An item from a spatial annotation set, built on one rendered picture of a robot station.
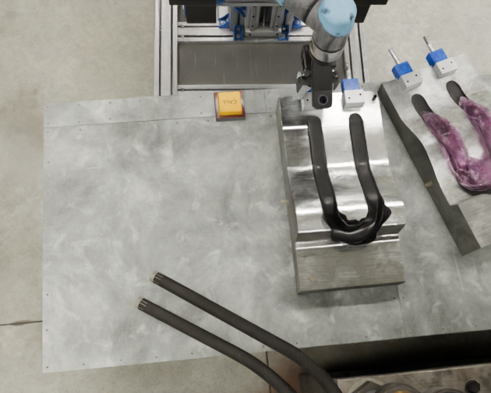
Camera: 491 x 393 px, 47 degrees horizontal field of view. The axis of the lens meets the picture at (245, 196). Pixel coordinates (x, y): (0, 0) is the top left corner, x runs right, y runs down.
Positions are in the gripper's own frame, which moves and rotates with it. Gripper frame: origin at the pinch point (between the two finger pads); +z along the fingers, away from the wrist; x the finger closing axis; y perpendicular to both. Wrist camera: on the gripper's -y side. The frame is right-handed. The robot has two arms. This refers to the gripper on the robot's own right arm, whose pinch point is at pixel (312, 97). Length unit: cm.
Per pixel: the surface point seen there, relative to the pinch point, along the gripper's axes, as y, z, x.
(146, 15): 89, 91, 49
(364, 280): -46.7, 5.1, -7.5
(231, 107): 2.2, 7.5, 20.5
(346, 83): 3.9, 0.7, -9.6
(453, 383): -73, 13, -28
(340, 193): -26.2, -0.8, -3.3
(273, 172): -15.6, 11.1, 10.6
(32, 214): 1, 91, 98
